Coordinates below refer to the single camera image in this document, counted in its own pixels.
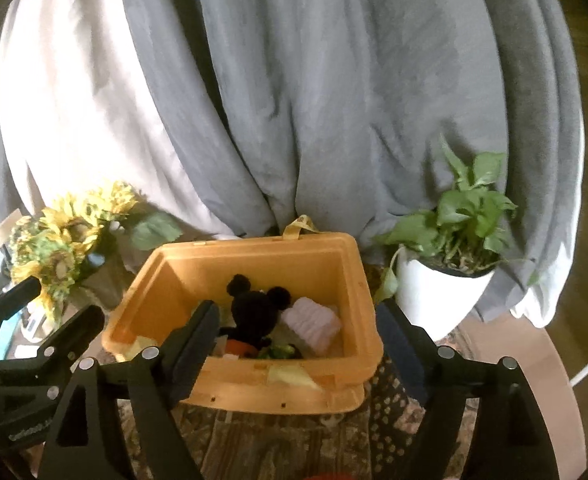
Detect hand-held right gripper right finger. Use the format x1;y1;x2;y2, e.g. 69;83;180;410
374;300;560;480

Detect beige curtain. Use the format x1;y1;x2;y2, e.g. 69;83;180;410
0;0;281;242

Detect patterned fringed table rug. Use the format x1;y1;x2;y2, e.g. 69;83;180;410
118;325;481;480

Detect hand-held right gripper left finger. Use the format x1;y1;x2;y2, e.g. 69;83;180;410
38;300;222;480

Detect green frog toy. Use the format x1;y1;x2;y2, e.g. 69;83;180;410
258;342;303;361

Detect green plant in white pot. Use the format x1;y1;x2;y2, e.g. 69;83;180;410
371;132;543;342

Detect black mouse plush toy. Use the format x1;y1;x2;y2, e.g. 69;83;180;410
218;273;295;359

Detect sunflower bouquet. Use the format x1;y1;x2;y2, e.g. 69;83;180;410
6;179;185;327

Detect orange plastic crate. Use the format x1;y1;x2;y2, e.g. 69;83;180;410
101;214;385;416

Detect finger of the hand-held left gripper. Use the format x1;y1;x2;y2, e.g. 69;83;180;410
0;275;42;361
4;304;106;377

